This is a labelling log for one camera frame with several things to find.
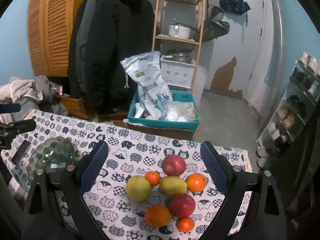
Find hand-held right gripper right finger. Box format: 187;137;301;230
200;141;288;240

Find small orange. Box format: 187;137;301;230
176;217;195;232
144;171;161;186

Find red apple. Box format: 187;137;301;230
162;155;187;176
169;194;196;218

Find white door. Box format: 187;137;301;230
242;0;269;108

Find black smartphone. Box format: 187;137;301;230
12;141;32;166

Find large orange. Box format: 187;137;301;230
144;205;171;228
186;173;207;192

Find dark grey garment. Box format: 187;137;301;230
34;75;69;117

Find green glass bowl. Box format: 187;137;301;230
27;137;75;184

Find frosted shoe rack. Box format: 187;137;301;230
256;60;320;170

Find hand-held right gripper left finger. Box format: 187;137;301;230
21;140;109;240

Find teal plastic crate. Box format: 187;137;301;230
127;90;200;132

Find grey jacket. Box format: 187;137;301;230
75;0;100;90

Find steel pot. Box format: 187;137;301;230
164;50;193;62

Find white pot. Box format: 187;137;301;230
168;23;198;40

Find black jacket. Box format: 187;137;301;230
67;0;155;115

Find shoe rack with shoes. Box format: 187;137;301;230
257;52;320;169

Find wooden drawer box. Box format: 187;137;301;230
60;96;89;120

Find dark folded umbrella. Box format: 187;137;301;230
219;0;251;27

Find white printed storage box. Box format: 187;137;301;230
160;55;197;88

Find white rice bag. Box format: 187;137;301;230
120;51;173;119

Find grey fabric bag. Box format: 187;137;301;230
14;95;40;114

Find clear plastic bag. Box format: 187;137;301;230
166;101;195;122

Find cat print tablecloth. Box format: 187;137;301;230
0;109;252;240

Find wooden louvred wardrobe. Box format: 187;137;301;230
27;0;87;78

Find yellow mango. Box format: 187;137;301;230
159;176;188;196

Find grey hanging backpack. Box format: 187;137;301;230
201;6;230;43

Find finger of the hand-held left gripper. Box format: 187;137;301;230
0;119;37;148
0;103;22;113

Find wooden shelf rack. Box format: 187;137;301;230
152;0;207;93

